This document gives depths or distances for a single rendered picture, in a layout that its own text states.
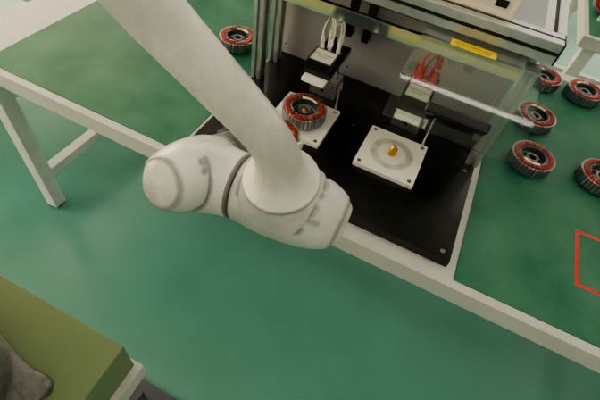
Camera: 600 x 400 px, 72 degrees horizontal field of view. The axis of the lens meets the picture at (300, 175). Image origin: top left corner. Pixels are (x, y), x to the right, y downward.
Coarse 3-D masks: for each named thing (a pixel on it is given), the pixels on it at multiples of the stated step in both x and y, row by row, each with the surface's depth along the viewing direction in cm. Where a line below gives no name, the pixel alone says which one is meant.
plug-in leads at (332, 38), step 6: (336, 24) 100; (330, 30) 104; (342, 30) 101; (324, 36) 103; (330, 36) 104; (342, 36) 103; (324, 42) 104; (330, 42) 102; (336, 42) 109; (342, 42) 104; (330, 48) 103
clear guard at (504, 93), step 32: (448, 32) 86; (416, 64) 77; (448, 64) 78; (480, 64) 80; (512, 64) 81; (416, 96) 74; (448, 96) 73; (480, 96) 73; (512, 96) 74; (448, 128) 73; (512, 128) 71; (512, 160) 71
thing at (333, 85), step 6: (342, 78) 113; (330, 84) 111; (336, 84) 110; (312, 90) 115; (318, 90) 114; (324, 90) 113; (330, 90) 112; (336, 90) 112; (324, 96) 114; (330, 96) 113
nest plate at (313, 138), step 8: (280, 104) 108; (280, 112) 106; (312, 112) 108; (328, 112) 109; (336, 112) 109; (328, 120) 107; (336, 120) 109; (320, 128) 104; (328, 128) 105; (304, 136) 102; (312, 136) 102; (320, 136) 102; (312, 144) 100; (320, 144) 102
